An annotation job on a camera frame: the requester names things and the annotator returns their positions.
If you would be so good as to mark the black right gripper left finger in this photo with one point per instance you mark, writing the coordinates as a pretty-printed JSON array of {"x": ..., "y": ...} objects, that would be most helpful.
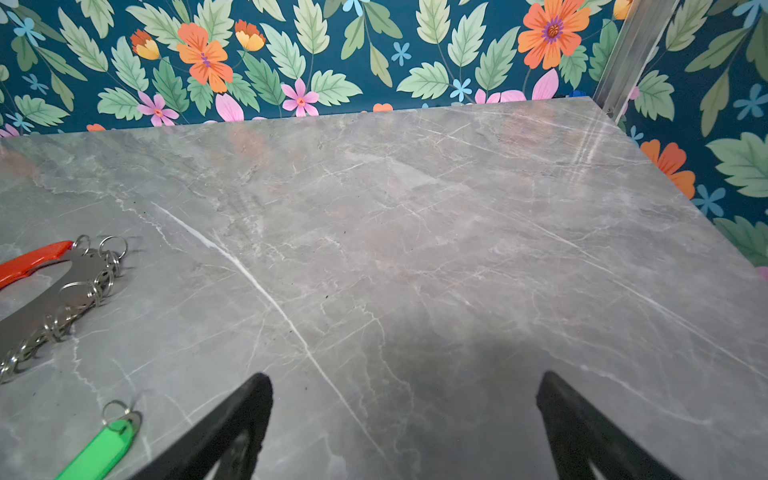
[{"x": 226, "y": 443}]

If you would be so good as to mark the green key tag with ring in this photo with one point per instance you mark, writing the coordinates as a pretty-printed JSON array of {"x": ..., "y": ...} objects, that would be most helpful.
[{"x": 120, "y": 426}]

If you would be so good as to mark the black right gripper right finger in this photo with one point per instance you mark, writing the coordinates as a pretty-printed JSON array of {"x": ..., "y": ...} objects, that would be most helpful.
[{"x": 585, "y": 444}]

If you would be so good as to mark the aluminium frame post right rear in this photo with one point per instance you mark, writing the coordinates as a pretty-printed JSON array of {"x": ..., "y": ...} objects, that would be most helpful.
[{"x": 640, "y": 34}]

